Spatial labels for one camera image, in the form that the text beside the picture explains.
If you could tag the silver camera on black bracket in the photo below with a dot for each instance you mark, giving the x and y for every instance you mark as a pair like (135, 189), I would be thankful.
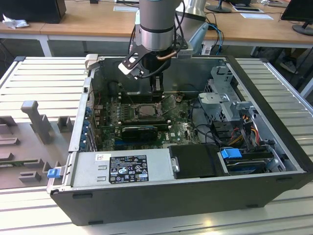
(129, 66)

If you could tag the small silver wrist camera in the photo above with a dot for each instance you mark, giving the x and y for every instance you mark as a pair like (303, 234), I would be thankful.
(184, 53)

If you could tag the perforated metal drive cage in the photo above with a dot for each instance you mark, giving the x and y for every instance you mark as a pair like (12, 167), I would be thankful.
(227, 105)

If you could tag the black RAM slot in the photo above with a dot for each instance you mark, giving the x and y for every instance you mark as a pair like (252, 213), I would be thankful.
(137, 95)
(137, 98)
(137, 92)
(146, 123)
(146, 118)
(137, 101)

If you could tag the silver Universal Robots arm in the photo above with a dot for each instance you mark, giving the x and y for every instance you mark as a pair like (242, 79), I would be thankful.
(156, 24)

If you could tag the black computer unit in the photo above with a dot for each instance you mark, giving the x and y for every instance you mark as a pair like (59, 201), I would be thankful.
(31, 9)

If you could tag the silver power supply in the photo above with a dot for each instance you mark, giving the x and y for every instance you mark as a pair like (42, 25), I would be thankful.
(85, 171)

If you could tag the hard disk in blue carrier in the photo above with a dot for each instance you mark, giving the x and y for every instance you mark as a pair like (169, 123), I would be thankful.
(231, 154)

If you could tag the grey parts rack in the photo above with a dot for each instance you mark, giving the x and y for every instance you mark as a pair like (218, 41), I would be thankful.
(31, 147)

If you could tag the black CPU socket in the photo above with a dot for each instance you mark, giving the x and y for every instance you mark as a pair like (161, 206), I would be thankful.
(149, 117)

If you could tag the silver topped CPU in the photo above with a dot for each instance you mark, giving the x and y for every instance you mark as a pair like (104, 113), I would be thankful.
(146, 110)

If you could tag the white paper sheet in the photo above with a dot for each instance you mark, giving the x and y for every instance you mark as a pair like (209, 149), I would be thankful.
(124, 8)
(256, 16)

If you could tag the pale grey case latch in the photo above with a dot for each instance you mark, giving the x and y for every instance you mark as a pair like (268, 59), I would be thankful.
(91, 61)

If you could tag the green motherboard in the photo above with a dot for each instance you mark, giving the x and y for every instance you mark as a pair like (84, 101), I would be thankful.
(181, 132)

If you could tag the wooden desk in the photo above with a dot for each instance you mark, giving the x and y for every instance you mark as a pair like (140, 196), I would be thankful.
(97, 22)

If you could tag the black graphics card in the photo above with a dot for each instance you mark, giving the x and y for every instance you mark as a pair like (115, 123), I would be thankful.
(139, 134)

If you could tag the blue plastic latch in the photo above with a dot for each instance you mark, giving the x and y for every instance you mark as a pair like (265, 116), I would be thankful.
(53, 173)

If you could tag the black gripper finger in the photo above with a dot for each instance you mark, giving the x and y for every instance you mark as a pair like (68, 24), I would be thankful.
(160, 85)
(153, 85)

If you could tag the black open PC case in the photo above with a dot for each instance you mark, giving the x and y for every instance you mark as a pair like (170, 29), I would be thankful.
(146, 203)

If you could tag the black monitor stand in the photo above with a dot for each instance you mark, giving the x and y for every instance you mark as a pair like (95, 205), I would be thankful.
(218, 9)

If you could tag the crumpled white paper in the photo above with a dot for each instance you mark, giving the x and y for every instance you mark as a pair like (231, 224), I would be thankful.
(14, 22)

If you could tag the green RAM stick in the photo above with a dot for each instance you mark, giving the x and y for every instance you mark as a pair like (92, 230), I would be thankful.
(12, 164)

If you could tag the black monitor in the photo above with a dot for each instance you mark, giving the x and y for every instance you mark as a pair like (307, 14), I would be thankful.
(297, 9)

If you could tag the black plastic shroud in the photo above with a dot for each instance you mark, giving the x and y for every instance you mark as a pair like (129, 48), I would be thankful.
(193, 159)

